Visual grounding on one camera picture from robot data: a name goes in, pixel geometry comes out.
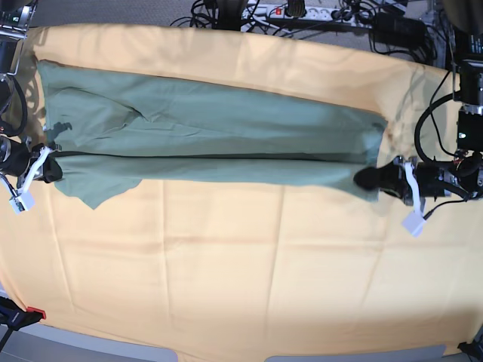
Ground gripper right of image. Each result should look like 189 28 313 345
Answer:
353 156 451 213

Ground gripper left of image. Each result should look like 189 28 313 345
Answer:
7 143 63 196

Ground green T-shirt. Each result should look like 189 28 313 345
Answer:
37 60 386 208

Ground black power adapter brick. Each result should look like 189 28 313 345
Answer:
373 13 426 43

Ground blue clamp with red tip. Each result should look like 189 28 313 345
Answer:
1 296 46 350

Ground yellow table cloth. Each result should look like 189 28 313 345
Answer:
1 24 482 361

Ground black clamp right corner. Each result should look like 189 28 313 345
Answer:
457 339 483 359

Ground white power strip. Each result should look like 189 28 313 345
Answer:
241 3 359 23

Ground white wrist camera left of image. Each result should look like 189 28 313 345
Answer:
9 192 35 215

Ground white wrist camera of image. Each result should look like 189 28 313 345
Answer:
402 211 426 238
9 192 35 215

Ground white wrist camera right of image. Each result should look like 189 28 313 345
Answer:
402 211 426 238

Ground tangled black cables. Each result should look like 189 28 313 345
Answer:
169 0 446 67

